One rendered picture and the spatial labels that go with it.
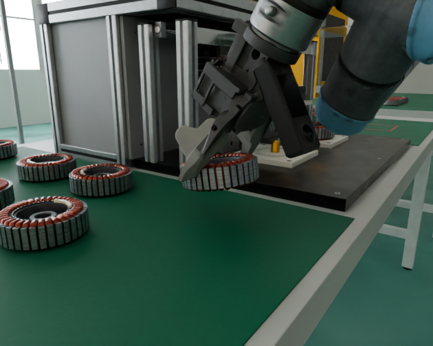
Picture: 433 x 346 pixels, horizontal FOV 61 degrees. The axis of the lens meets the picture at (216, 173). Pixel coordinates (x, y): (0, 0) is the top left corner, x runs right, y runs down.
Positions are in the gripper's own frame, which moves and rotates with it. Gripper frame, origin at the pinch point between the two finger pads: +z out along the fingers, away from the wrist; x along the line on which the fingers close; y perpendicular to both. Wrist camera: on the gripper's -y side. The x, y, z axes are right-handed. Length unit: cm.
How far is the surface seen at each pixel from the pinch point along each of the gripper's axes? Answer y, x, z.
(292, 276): -17.8, 7.8, -3.5
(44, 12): 64, -7, 8
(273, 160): 2.6, -25.3, 6.3
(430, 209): -37, -194, 54
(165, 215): 1.6, 4.6, 9.0
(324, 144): 2, -50, 6
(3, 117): 524, -219, 416
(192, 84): 20.1, -12.6, -1.1
